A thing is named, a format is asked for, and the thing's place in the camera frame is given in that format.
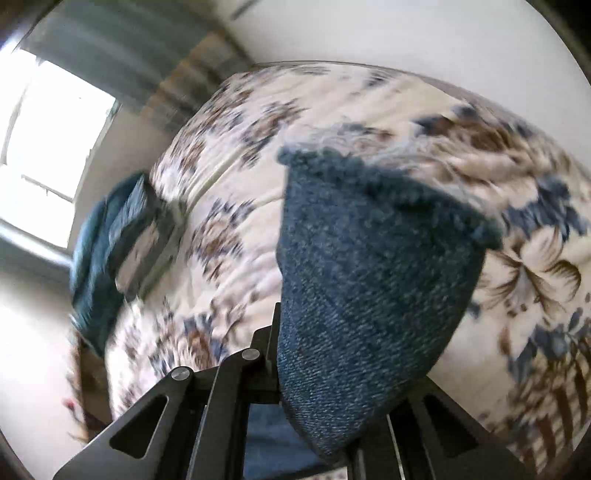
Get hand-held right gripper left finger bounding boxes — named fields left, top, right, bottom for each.
left=53, top=302, right=283, bottom=480

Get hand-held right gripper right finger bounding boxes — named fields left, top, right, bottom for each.
left=346, top=376, right=537, bottom=480

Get blue denim jeans pants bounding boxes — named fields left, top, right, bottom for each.
left=244, top=147, right=505, bottom=480

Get folded light beige pants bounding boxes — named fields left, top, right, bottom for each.
left=117, top=203, right=186, bottom=302

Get floral blanket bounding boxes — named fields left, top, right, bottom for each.
left=69, top=62, right=591, bottom=476

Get brown checked bed sheet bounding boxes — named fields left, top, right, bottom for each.
left=505, top=355, right=591, bottom=477

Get window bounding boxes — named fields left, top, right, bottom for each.
left=0, top=48, right=122, bottom=254

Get striped teal curtain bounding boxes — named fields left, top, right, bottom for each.
left=21, top=0, right=256, bottom=136

